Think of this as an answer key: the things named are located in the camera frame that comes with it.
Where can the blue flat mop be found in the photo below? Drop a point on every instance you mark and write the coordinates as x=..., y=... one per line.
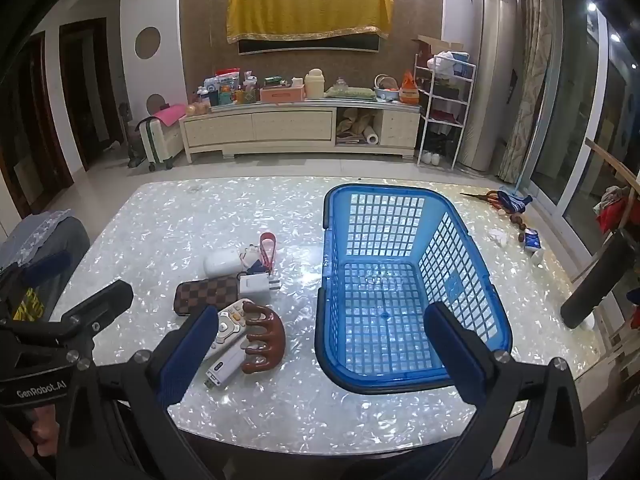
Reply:
x=511, y=191

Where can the glass sliding door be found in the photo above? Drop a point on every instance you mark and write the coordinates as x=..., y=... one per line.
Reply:
x=575, y=110

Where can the brown paper bags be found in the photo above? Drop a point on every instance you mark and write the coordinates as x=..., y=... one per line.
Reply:
x=352, y=125

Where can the standing air conditioner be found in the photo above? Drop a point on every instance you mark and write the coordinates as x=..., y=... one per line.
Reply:
x=492, y=60

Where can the pink tissue box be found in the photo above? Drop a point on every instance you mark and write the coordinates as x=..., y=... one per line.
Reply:
x=282, y=94

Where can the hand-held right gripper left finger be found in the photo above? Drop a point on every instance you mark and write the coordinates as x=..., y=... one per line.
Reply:
x=187, y=355

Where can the blue plastic basket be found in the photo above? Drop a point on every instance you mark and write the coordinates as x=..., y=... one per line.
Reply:
x=372, y=381

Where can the white remote control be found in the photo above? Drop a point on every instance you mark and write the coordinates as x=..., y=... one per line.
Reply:
x=230, y=322

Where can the white plastic bag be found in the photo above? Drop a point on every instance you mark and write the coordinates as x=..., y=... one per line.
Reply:
x=450, y=65

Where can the wooden rack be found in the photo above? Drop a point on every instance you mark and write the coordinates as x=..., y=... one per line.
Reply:
x=610, y=155

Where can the dark upright appliance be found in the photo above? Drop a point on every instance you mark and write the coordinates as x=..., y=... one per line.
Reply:
x=131, y=140

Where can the green box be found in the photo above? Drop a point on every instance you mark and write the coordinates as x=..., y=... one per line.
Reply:
x=275, y=80

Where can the cluster of bottles and packets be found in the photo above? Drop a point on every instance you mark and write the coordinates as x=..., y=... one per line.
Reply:
x=225, y=87

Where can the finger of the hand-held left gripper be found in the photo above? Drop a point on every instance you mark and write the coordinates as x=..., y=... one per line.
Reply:
x=50, y=263
x=102, y=302

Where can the white cup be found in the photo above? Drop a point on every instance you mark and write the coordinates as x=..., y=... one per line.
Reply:
x=587, y=322

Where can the brown checkered wallet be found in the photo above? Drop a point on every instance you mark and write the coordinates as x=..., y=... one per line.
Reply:
x=205, y=292

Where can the black television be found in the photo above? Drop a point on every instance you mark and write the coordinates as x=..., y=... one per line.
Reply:
x=300, y=47

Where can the crumpled white tissue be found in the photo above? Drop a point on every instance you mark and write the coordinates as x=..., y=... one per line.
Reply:
x=498, y=235

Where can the white charger plug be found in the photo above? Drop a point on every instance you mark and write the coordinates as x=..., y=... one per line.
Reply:
x=255, y=287

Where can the cream suitcase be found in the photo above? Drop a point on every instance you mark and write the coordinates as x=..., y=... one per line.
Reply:
x=160, y=140

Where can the white usb stick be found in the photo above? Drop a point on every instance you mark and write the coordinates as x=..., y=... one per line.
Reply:
x=227, y=366

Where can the pink cloth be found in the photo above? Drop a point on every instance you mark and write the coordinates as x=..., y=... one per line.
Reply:
x=170, y=114

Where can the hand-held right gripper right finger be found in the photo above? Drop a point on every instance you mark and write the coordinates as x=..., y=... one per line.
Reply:
x=452, y=355

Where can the blue tissue pack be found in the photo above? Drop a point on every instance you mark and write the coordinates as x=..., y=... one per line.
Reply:
x=532, y=240

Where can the white metal shelf rack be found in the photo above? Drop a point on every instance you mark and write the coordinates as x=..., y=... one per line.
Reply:
x=445, y=95

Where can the orange bag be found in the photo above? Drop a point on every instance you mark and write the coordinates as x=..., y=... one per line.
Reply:
x=409, y=90

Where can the black cylindrical bar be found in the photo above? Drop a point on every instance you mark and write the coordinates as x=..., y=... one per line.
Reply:
x=595, y=285

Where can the bag of onions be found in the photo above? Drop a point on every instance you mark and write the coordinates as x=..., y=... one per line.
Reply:
x=197, y=109

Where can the red clothes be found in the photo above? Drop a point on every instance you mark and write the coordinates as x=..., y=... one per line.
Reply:
x=612, y=215

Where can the white earbuds case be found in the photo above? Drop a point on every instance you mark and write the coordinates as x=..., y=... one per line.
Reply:
x=222, y=263

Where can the cream television cabinet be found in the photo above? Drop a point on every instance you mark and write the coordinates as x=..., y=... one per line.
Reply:
x=290, y=125

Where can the brown wooden massager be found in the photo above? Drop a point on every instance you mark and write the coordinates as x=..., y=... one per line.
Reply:
x=272, y=335

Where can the glass jar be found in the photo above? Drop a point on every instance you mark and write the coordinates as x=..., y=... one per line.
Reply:
x=341, y=83

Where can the paper towel roll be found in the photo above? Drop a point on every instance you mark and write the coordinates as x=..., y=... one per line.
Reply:
x=371, y=136

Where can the person's left hand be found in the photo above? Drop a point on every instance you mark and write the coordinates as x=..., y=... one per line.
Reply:
x=41, y=425

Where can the bowl of fruit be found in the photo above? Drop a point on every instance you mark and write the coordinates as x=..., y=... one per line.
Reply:
x=387, y=95

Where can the yellow television cover cloth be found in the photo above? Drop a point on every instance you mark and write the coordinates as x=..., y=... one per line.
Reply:
x=305, y=10

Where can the cardboard box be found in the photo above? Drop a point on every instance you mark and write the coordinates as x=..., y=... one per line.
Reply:
x=425, y=45

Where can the black garment yellow print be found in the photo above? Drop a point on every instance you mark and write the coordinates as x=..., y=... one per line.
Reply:
x=27, y=305

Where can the patterned curtain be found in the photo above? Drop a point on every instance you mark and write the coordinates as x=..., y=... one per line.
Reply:
x=535, y=60

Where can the dark wooden door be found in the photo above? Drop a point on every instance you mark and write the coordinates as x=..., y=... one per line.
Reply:
x=40, y=125
x=90, y=90

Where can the blue striped sock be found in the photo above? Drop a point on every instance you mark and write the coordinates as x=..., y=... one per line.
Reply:
x=512, y=203

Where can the cream lidded bin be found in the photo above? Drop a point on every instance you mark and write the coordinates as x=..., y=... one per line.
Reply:
x=314, y=85

